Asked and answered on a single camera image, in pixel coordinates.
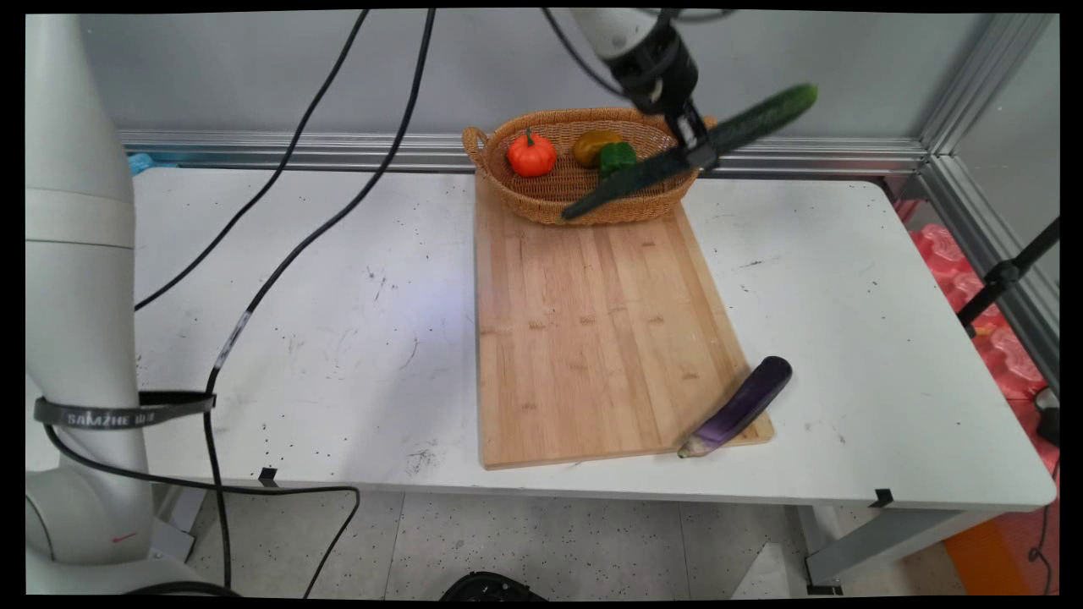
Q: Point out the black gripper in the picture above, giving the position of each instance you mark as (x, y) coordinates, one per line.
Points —
(658, 72)

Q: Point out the dark green cucumber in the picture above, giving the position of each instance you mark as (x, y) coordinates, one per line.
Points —
(689, 152)

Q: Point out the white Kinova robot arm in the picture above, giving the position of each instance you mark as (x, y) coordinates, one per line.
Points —
(80, 288)

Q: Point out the green bell pepper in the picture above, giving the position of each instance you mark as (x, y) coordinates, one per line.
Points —
(618, 159)

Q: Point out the yellow bell pepper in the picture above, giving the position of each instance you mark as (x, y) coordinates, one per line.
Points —
(596, 148)

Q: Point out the woven wicker basket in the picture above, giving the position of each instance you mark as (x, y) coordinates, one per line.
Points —
(575, 169)

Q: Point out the orange toy pumpkin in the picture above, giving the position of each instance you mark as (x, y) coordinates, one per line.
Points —
(531, 154)

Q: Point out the bamboo cutting board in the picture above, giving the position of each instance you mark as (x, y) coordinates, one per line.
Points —
(601, 330)

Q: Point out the purple eggplant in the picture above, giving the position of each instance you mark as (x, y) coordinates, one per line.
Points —
(738, 408)

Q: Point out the pink bubble wrap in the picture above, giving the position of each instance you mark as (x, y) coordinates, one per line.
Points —
(981, 313)

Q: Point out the black tripod stand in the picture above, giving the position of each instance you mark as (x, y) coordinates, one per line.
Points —
(1007, 275)

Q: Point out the grey table leg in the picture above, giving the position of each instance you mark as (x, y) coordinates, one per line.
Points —
(888, 541)

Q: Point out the black round object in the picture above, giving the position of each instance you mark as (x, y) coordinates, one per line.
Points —
(491, 587)

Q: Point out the aluminium frame rail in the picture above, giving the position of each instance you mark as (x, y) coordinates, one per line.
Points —
(338, 150)

